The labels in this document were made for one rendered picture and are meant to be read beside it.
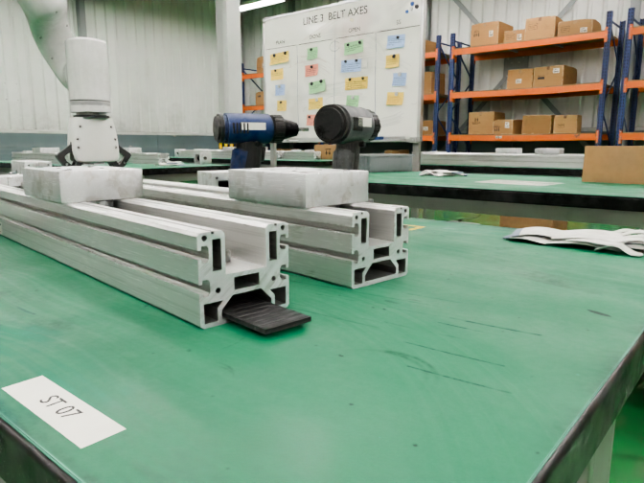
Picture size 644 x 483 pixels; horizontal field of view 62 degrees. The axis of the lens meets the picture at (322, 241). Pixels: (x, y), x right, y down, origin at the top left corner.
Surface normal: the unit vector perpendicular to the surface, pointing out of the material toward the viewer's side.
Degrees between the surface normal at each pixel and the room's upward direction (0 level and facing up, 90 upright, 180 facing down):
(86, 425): 0
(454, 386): 0
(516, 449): 0
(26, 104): 90
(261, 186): 90
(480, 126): 91
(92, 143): 92
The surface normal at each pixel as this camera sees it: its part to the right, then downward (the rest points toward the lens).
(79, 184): 0.69, 0.13
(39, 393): 0.00, -0.98
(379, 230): -0.72, 0.12
